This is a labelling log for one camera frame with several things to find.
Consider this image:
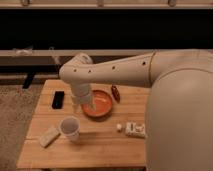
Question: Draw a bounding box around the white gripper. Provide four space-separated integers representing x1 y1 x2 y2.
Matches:
71 84 96 113

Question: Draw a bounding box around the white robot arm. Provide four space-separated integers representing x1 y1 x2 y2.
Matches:
59 49 213 171

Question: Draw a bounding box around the white ceramic cup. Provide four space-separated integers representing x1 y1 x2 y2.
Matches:
59 116 80 142

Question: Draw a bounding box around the orange bowl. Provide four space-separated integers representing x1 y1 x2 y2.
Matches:
81 90 113 118

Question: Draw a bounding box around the dark red oblong object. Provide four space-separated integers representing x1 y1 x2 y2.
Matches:
111 85 120 103

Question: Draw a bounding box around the small white cube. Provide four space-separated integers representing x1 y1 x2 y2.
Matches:
116 124 122 132

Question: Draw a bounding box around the white rectangular block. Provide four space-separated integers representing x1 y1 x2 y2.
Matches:
39 126 60 148

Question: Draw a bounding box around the long metal rail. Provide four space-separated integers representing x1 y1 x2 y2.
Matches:
0 49 153 66

